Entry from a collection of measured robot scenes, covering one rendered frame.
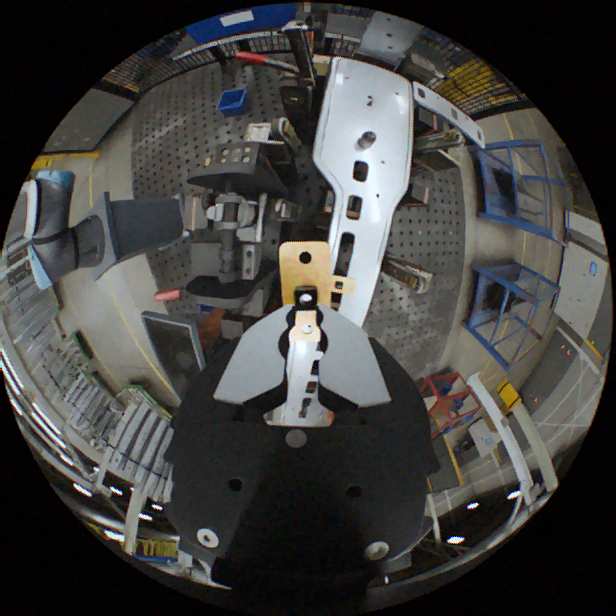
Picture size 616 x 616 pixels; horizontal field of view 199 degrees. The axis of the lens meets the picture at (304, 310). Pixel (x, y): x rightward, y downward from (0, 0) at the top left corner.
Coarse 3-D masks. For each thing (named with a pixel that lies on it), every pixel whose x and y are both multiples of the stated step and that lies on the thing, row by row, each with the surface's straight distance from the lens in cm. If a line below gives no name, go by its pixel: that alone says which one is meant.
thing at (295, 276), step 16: (288, 256) 13; (320, 256) 13; (288, 272) 14; (304, 272) 14; (320, 272) 14; (288, 288) 14; (304, 288) 13; (320, 288) 14; (304, 304) 14; (304, 320) 15; (304, 336) 16
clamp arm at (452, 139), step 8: (432, 136) 52; (440, 136) 50; (448, 136) 48; (456, 136) 47; (424, 144) 52; (432, 144) 50; (440, 144) 49; (448, 144) 48; (456, 144) 47; (424, 152) 54
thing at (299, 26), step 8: (288, 24) 39; (296, 24) 39; (304, 24) 40; (320, 24) 38; (280, 32) 39; (288, 32) 38; (296, 32) 37; (304, 32) 38; (320, 32) 38; (288, 40) 39; (296, 40) 38; (304, 40) 39; (296, 48) 39; (304, 48) 39; (296, 56) 41; (304, 56) 41; (304, 64) 42; (312, 64) 45; (304, 72) 44; (312, 72) 47
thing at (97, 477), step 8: (128, 400) 677; (128, 408) 665; (128, 416) 658; (24, 424) 617; (120, 424) 652; (112, 432) 654; (120, 432) 653; (112, 440) 650; (56, 456) 637; (104, 456) 660; (64, 464) 638; (104, 464) 657; (96, 472) 691; (104, 472) 665; (88, 480) 665; (96, 480) 665
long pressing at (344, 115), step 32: (352, 64) 64; (352, 96) 52; (384, 96) 57; (320, 128) 44; (352, 128) 46; (384, 128) 49; (320, 160) 40; (352, 160) 42; (384, 160) 45; (352, 192) 40; (384, 192) 43; (352, 224) 40; (384, 224) 42; (352, 256) 40; (352, 320) 47; (288, 352) 51; (320, 352) 52; (288, 384) 62; (288, 416) 83; (320, 416) 83
